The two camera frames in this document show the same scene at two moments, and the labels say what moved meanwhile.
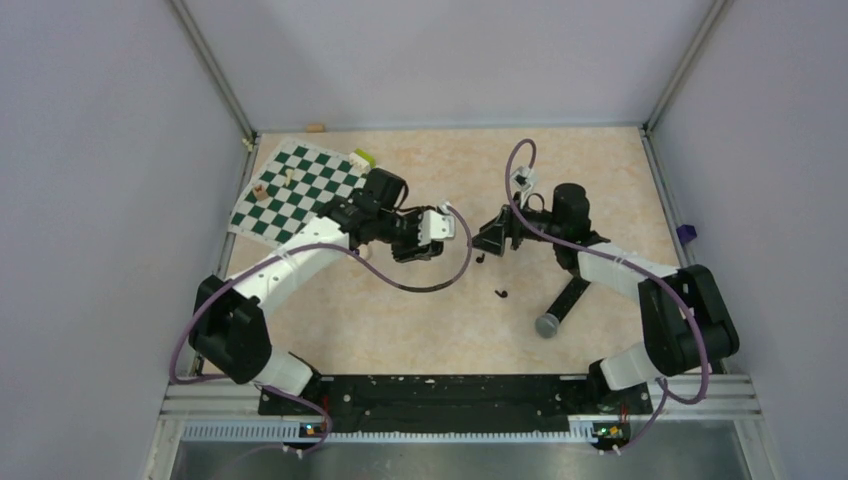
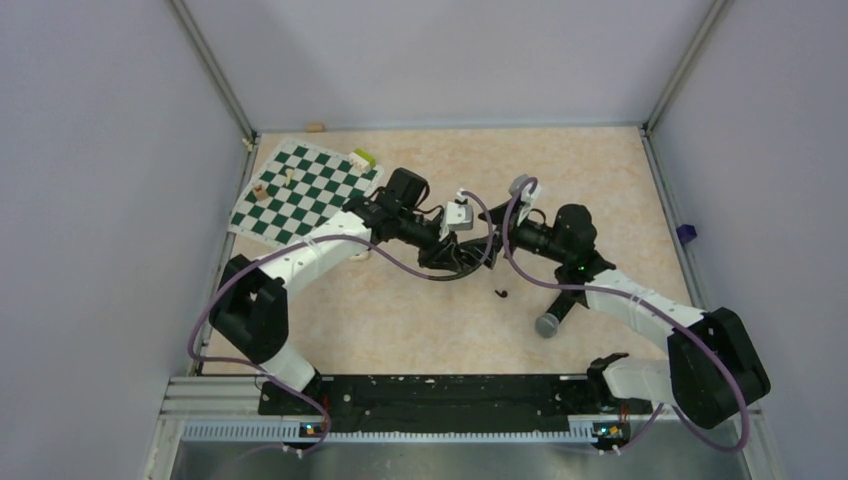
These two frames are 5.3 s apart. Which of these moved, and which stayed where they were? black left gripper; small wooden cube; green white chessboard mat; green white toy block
Moved: black left gripper
Stayed: green white toy block; green white chessboard mat; small wooden cube
